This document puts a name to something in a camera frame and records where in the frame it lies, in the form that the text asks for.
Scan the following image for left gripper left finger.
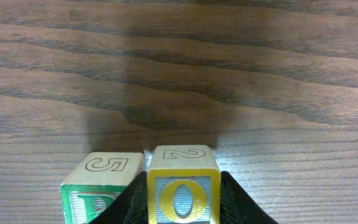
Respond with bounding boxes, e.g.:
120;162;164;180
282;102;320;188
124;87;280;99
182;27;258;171
89;171;148;224

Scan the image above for yellow O block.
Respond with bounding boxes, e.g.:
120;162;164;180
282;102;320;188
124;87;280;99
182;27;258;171
147;145;221;224

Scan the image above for green R block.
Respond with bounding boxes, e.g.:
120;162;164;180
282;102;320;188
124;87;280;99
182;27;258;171
60;152;145;224

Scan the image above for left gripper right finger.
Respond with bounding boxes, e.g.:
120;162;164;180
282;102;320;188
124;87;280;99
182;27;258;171
219;171;278;224

